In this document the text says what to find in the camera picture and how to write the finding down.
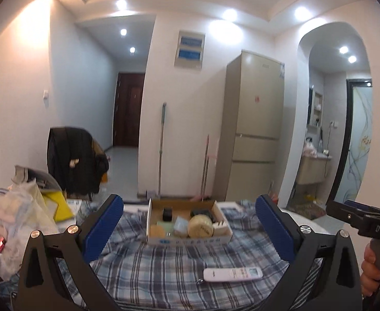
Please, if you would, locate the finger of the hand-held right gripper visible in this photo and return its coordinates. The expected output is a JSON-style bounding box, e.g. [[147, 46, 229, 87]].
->
[[325, 200, 367, 232], [344, 200, 380, 216]]

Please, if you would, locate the dark wooden door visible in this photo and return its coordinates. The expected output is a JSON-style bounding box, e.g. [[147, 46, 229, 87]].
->
[[113, 72, 145, 148]]

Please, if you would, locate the black framed display box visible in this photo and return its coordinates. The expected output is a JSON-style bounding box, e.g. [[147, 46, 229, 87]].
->
[[190, 209, 217, 224]]

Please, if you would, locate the yellow bag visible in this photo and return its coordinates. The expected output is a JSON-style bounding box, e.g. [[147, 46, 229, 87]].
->
[[42, 190, 75, 222]]

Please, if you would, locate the wall niche shelf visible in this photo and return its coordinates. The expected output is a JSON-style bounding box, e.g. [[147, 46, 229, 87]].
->
[[307, 86, 324, 128]]

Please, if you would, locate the black jacket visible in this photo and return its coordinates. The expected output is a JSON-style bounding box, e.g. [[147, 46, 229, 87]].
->
[[47, 127, 109, 198]]

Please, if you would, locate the grey blue card box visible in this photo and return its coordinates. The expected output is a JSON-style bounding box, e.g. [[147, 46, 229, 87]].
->
[[174, 218, 189, 236]]

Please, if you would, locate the frosted glass door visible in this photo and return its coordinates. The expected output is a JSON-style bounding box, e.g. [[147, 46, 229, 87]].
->
[[326, 78, 374, 204]]

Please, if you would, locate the white remote control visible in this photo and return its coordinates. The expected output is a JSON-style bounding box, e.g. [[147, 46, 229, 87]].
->
[[198, 266, 264, 284]]

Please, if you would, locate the person's right hand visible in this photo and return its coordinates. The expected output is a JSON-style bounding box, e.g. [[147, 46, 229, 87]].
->
[[360, 242, 380, 298]]

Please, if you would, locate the grey handled mop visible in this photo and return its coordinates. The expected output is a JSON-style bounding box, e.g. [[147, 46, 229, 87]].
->
[[158, 102, 167, 198]]

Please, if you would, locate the cream round jar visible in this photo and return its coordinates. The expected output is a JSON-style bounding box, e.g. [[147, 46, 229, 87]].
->
[[188, 215, 215, 238]]

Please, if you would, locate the beige vanity cabinet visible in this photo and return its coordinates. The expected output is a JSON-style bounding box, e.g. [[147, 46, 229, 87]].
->
[[298, 155, 332, 187]]

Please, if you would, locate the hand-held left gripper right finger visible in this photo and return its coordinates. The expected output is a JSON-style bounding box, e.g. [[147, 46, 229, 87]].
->
[[255, 194, 363, 311]]

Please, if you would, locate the beige refrigerator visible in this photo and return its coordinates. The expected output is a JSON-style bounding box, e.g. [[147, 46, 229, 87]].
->
[[213, 50, 286, 203]]

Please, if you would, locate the patterned doormat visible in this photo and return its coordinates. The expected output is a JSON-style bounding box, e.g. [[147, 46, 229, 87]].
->
[[287, 199, 327, 219]]

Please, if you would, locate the blue plaid cloth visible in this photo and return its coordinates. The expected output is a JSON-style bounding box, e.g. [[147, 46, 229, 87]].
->
[[57, 201, 327, 311]]

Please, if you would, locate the shallow cardboard box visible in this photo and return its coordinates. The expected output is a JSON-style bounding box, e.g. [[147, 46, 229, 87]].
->
[[146, 199, 233, 246]]

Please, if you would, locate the white plastic bag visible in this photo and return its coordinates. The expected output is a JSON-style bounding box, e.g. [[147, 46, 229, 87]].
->
[[0, 180, 59, 281]]

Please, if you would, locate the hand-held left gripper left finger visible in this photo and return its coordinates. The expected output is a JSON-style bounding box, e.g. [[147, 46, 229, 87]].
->
[[13, 194, 125, 311]]

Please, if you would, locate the pink broom and dustpan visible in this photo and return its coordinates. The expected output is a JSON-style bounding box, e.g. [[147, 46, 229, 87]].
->
[[201, 134, 210, 201]]

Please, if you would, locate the pink cloth bundle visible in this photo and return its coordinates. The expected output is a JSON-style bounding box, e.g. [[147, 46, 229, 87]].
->
[[302, 138, 320, 158]]

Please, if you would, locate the wall electrical panel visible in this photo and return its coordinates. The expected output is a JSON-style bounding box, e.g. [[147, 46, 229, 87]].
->
[[174, 30, 206, 71]]

